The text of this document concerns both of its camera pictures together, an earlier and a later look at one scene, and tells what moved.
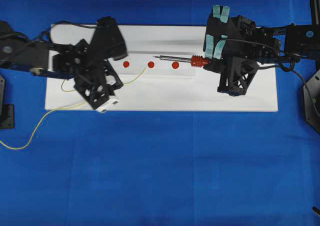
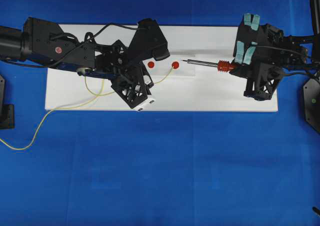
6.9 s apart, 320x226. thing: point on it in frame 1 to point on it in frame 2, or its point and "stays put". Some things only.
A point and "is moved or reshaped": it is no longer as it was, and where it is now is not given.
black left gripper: x=107 y=43 to x=148 y=42
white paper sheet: x=150 y=84 stays put
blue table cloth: x=80 y=168 stays put
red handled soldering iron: x=196 y=60 is moved or reshaped
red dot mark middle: x=150 y=64 stays put
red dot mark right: x=175 y=65 stays put
